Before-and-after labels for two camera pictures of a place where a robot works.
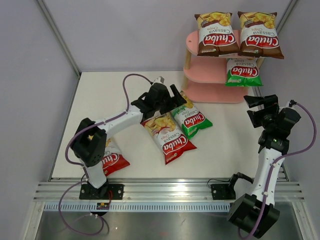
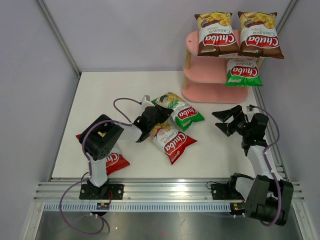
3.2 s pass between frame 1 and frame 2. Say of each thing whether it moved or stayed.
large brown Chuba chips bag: stayed
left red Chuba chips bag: stayed
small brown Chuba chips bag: stayed
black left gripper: moved
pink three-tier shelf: stayed
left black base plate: stayed
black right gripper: moved
